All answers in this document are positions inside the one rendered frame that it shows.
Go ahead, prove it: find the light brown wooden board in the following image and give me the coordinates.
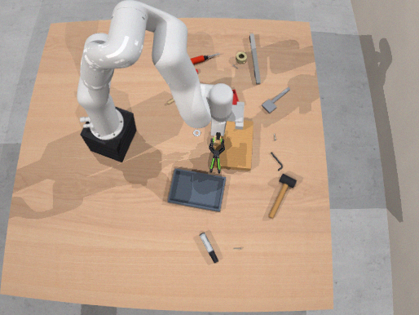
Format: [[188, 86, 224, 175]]
[[219, 120, 254, 171]]

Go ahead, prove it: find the red-handled screwdriver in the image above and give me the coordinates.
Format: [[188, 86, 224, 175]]
[[191, 53, 220, 64]]

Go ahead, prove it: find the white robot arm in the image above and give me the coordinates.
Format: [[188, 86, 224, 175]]
[[77, 0, 245, 140]]

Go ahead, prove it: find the red rectangular tray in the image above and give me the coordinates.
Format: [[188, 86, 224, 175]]
[[232, 90, 239, 105]]

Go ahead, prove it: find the black-headed mallet with wooden handle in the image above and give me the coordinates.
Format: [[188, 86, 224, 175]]
[[268, 174, 297, 219]]

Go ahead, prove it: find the white marker with black cap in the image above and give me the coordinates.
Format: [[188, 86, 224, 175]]
[[200, 233, 218, 263]]

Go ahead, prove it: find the beige cylindrical collar with hole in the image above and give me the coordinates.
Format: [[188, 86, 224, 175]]
[[236, 52, 247, 64]]

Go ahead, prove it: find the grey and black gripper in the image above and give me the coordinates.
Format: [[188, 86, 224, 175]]
[[210, 118, 227, 140]]

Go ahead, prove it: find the long grey metal bar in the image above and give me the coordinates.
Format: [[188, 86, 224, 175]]
[[249, 33, 261, 84]]

